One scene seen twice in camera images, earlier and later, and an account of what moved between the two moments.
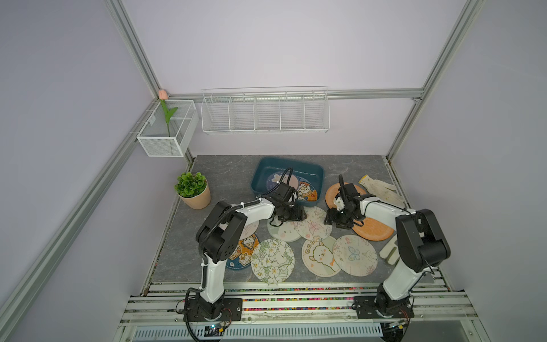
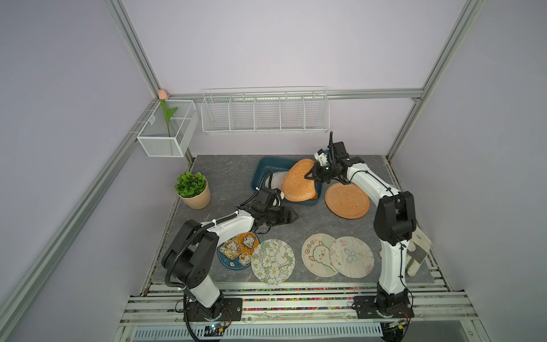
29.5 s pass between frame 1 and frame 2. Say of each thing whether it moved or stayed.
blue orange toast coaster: stayed
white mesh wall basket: stayed
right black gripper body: moved
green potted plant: stayed
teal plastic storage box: stayed
